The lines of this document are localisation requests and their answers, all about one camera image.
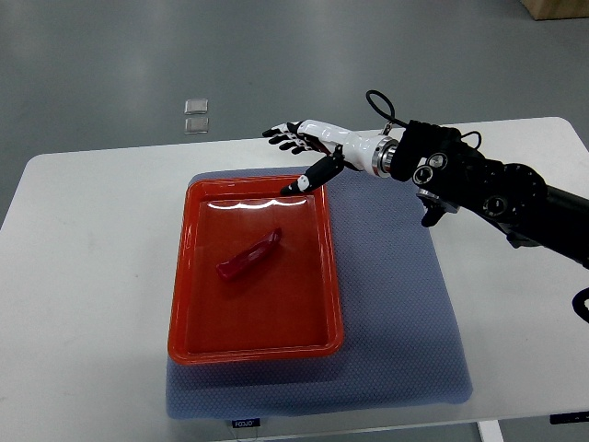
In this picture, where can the white table leg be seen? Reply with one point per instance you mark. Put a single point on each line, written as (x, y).
(490, 431)

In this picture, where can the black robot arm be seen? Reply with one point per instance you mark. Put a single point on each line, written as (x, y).
(449, 174)

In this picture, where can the blue-grey mesh mat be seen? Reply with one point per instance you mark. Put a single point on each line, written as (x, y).
(401, 346)

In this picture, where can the black table label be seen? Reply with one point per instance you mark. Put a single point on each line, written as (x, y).
(246, 423)

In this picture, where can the red pepper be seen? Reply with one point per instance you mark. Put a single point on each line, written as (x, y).
(249, 257)

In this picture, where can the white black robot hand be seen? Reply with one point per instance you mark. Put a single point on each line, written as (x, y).
(371, 154)

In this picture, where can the upper floor socket plate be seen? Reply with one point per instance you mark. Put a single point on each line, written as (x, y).
(196, 106)

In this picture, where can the black table control panel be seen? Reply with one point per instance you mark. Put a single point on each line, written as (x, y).
(569, 418)

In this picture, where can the floor socket plate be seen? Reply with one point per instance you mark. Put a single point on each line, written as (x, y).
(196, 106)
(196, 125)

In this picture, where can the red plastic tray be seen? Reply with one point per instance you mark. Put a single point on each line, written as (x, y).
(285, 307)

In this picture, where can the lower floor socket plate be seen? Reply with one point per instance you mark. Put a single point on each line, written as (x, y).
(196, 125)

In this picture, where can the cardboard box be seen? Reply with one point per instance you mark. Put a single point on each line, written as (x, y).
(556, 9)

